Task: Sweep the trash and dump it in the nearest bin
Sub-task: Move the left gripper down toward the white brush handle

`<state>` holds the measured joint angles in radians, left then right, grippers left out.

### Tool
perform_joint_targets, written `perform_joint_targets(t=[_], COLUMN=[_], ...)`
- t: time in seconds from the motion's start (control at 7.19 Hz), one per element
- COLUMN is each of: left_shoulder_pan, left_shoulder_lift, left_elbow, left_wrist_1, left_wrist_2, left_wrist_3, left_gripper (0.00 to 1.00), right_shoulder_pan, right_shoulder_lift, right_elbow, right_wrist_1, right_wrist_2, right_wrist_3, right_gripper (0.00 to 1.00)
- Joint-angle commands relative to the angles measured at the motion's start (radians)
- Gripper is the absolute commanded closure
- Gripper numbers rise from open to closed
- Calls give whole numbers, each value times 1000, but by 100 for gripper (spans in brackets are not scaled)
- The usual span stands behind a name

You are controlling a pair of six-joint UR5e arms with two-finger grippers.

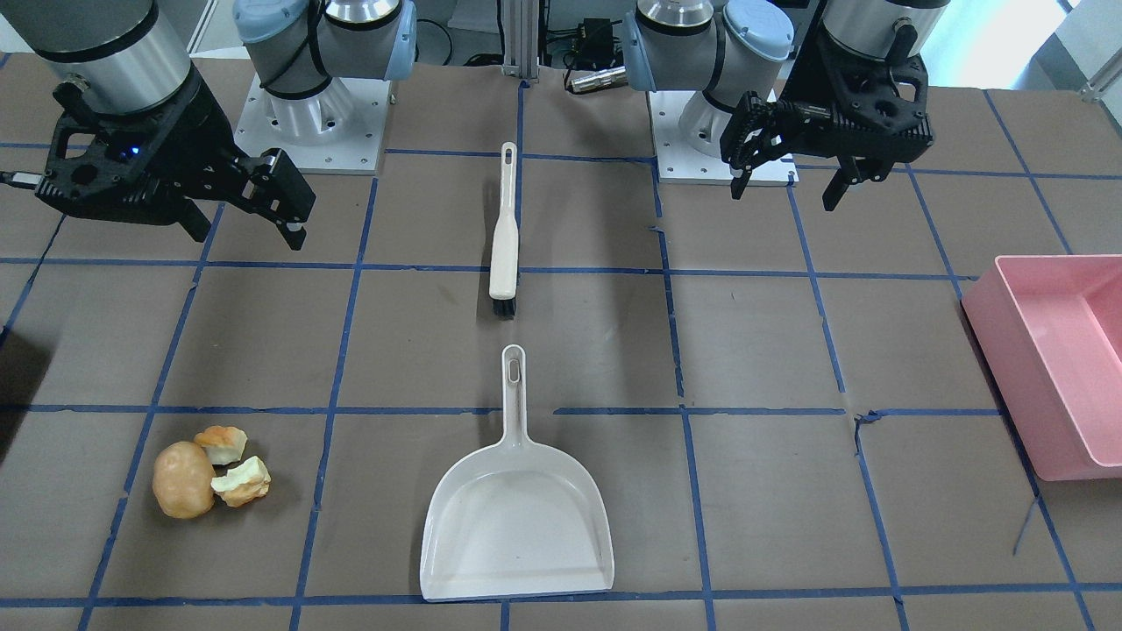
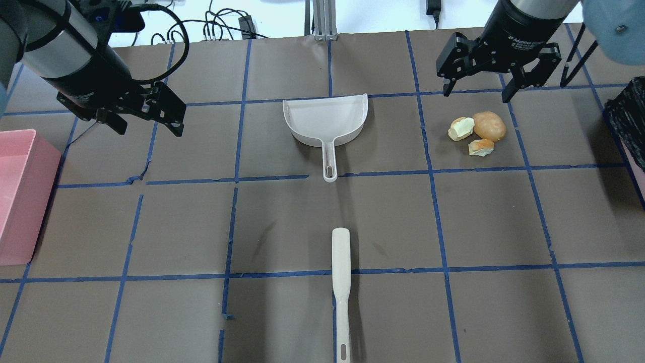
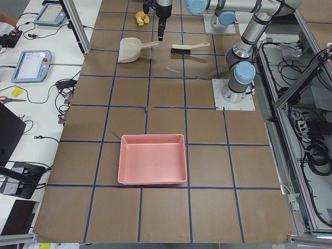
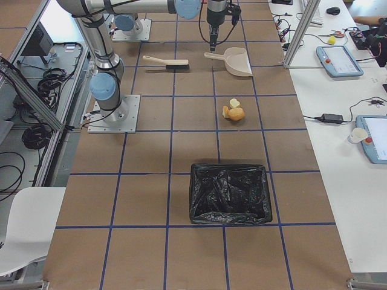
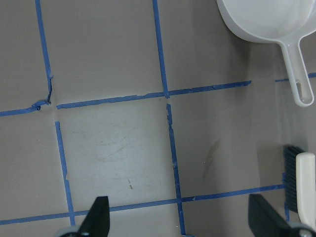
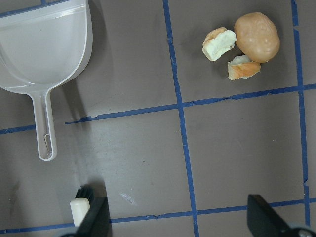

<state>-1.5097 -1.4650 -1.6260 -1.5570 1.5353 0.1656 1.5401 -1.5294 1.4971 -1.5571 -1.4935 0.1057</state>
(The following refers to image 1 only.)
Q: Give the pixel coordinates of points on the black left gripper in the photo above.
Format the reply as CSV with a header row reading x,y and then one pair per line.
x,y
803,77

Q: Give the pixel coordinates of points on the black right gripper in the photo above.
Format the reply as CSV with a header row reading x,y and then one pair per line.
x,y
195,125

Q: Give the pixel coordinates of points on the torn bread piece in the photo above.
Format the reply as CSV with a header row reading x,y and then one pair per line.
x,y
243,484
222,444

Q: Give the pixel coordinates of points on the round brown bread roll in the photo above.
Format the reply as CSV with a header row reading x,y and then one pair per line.
x,y
182,475

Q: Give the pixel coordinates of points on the cream hand brush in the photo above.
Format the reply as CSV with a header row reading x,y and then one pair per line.
x,y
505,257

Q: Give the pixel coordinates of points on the white plastic dustpan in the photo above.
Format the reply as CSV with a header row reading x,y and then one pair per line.
x,y
516,518

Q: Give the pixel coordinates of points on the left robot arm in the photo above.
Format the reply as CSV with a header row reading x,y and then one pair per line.
x,y
743,46

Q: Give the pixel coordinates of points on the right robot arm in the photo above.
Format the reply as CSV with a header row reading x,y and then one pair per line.
x,y
130,58

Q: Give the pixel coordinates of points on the pink plastic bin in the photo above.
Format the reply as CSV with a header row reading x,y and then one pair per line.
x,y
1049,327

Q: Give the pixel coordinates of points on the silver cylindrical connector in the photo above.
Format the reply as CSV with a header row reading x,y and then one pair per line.
x,y
611,78

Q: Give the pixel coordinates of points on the black power adapter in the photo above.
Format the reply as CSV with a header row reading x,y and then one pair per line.
x,y
594,42

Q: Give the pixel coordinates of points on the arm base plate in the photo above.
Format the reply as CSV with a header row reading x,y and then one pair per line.
x,y
692,153
351,145

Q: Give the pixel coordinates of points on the aluminium frame post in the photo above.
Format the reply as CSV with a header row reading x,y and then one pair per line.
x,y
521,35

